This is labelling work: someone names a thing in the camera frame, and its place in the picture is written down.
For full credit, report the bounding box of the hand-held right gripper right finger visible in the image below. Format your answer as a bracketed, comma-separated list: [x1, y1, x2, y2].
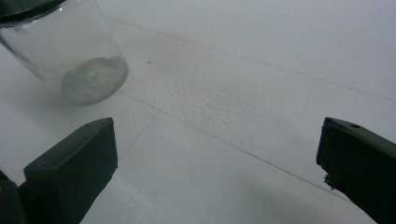
[316, 117, 396, 224]

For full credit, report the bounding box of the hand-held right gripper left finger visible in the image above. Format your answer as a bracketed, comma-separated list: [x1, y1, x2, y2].
[18, 117, 119, 224]

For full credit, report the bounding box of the clear glass jar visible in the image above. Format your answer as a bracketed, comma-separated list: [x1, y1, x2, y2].
[0, 0, 130, 107]

